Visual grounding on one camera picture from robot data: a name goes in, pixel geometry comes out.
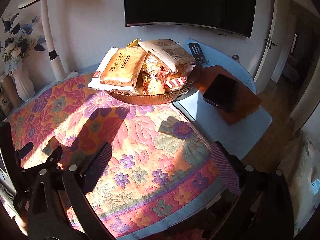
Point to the black metal phone stand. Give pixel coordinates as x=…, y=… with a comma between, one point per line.
x=197, y=53

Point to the ribbed amber glass bowl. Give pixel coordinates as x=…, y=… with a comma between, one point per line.
x=160, y=99

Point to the red bun snack packet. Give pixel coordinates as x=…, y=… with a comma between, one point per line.
x=151, y=78

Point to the toast bread package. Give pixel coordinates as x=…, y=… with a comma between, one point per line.
x=119, y=70

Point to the black wall television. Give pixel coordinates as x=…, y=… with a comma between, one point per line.
x=234, y=16

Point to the white long snack package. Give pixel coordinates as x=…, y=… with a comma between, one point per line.
x=168, y=52

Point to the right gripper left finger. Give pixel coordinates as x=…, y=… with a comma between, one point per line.
x=78, y=180

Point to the white door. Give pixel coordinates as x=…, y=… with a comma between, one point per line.
x=261, y=30

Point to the orange brown book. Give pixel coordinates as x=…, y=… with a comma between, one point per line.
x=247, y=102

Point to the white vase with flowers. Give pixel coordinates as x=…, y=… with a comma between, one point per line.
x=15, y=50

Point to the pink red snack packet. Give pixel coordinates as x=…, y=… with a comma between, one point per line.
x=174, y=82

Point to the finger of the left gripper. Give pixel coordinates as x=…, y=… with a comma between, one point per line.
x=24, y=151
x=53, y=160

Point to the black smartphone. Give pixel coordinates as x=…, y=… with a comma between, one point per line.
x=222, y=92

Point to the floral table cloth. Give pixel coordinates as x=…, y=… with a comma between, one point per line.
x=160, y=172

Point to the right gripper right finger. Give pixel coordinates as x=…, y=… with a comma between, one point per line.
x=235, y=215

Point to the yellow black text snack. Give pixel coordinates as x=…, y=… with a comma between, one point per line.
x=134, y=43

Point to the small calligraphy card box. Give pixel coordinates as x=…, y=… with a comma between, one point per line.
x=6, y=105

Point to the white desk lamp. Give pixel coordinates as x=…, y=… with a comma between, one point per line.
x=55, y=61

